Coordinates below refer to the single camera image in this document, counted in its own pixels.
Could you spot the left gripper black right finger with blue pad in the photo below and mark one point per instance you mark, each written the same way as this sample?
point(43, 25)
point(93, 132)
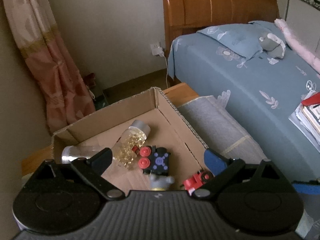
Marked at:
point(222, 169)

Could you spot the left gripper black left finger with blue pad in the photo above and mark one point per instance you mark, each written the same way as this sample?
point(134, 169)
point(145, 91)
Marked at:
point(90, 171)

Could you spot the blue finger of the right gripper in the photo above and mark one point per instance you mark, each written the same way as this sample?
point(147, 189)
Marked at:
point(310, 189)

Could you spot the black cube toy red buttons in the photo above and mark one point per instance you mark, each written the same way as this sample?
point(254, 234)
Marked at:
point(154, 160)

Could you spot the red toy car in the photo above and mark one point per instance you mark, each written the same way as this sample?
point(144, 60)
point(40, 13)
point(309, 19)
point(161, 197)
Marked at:
point(197, 180)

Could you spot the clear empty plastic jar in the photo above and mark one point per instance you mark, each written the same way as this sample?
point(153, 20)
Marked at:
point(70, 153)

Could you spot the jar of golden capsules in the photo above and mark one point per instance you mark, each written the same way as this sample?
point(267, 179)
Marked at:
point(130, 142)

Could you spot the grey elephant toy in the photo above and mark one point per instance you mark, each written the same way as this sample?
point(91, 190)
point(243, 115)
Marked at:
point(160, 183)

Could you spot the stack of cards and papers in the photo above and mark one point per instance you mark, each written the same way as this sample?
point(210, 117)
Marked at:
point(306, 119)

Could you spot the pink patterned curtain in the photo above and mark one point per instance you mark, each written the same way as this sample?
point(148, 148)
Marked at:
point(37, 36)

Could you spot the blue floral bed sheet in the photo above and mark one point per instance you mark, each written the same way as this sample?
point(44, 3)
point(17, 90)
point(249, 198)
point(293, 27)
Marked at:
point(260, 93)

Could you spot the blue floral pillow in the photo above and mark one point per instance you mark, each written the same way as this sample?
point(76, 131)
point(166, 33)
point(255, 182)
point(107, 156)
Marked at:
point(243, 39)

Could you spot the grey plush toy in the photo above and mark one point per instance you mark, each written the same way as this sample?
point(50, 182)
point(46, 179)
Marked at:
point(273, 45)

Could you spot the pink rolled blanket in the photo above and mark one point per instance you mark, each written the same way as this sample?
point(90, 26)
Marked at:
point(297, 45)

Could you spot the orange wooden headboard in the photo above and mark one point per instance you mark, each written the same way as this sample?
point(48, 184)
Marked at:
point(188, 16)

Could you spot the white wall charger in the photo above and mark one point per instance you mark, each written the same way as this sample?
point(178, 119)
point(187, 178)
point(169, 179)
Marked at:
point(157, 50)

